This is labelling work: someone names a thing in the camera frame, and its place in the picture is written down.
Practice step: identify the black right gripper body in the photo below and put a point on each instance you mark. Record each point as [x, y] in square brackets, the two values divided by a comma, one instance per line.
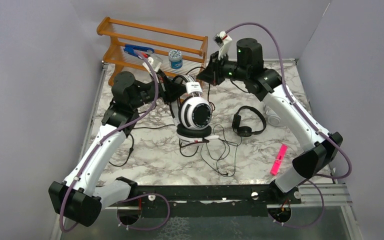
[224, 68]

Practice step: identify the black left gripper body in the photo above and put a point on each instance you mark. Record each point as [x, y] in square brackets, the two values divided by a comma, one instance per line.
[163, 86]

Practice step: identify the white black gaming headset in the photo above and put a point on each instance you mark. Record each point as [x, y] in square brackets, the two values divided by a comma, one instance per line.
[194, 114]

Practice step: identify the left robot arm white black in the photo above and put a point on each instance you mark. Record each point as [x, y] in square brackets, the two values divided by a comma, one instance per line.
[77, 197]

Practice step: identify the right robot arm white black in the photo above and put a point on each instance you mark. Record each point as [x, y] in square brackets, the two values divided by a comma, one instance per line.
[319, 145]

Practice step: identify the white over-ear headphones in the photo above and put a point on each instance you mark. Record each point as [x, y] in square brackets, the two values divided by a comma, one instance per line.
[272, 118]

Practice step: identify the wooden orange shelf rack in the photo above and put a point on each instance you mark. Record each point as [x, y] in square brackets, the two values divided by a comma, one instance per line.
[194, 48]

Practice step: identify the blue lidded jar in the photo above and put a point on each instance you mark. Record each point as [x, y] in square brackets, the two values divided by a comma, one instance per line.
[175, 58]

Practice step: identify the blue black hand tool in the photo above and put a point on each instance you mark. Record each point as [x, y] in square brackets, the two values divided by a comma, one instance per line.
[136, 50]

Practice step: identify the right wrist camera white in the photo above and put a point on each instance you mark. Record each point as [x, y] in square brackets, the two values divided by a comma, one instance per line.
[224, 41]

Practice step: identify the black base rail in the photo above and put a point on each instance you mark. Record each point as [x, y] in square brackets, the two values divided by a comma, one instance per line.
[194, 201]

